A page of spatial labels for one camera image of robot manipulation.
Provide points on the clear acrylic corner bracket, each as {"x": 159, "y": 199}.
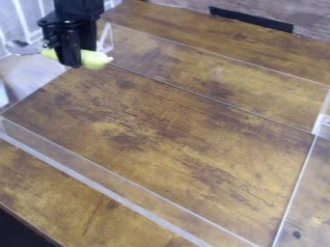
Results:
{"x": 105, "y": 43}

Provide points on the clear acrylic front barrier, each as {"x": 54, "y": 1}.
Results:
{"x": 166, "y": 213}

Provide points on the black strip on table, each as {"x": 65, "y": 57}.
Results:
{"x": 253, "y": 19}

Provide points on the clear acrylic right barrier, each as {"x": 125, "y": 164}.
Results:
{"x": 305, "y": 225}

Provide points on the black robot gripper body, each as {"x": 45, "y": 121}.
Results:
{"x": 73, "y": 12}

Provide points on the clear acrylic barrier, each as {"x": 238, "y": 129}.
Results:
{"x": 305, "y": 225}
{"x": 166, "y": 213}

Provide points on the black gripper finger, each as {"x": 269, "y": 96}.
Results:
{"x": 69, "y": 50}
{"x": 89, "y": 35}

